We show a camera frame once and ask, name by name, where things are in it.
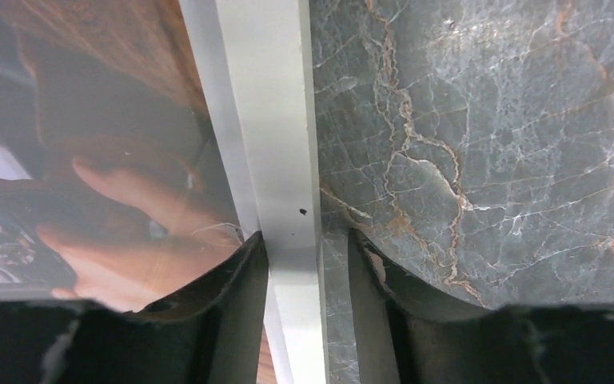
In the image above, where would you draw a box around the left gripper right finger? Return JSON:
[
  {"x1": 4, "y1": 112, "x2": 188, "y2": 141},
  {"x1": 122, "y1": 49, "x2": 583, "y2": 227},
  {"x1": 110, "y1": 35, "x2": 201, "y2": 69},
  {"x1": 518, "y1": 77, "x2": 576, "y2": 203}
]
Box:
[{"x1": 347, "y1": 229, "x2": 498, "y2": 383}]

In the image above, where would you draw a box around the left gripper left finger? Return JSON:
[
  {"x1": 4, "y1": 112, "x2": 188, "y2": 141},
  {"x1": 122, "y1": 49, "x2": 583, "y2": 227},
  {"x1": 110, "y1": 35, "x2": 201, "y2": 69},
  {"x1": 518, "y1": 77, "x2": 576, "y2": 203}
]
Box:
[{"x1": 134, "y1": 231, "x2": 269, "y2": 383}]

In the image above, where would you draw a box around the white photo frame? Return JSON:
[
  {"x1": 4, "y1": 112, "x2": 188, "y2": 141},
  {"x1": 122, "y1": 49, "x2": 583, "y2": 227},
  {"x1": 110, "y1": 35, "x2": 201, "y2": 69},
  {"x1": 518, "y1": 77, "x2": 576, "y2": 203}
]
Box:
[{"x1": 181, "y1": 1, "x2": 329, "y2": 383}]

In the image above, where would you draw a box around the photo in frame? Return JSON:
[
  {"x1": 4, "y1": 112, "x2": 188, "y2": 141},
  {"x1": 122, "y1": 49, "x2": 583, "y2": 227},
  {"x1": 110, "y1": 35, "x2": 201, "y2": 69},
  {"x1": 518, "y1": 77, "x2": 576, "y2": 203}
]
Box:
[{"x1": 0, "y1": 0, "x2": 279, "y2": 384}]

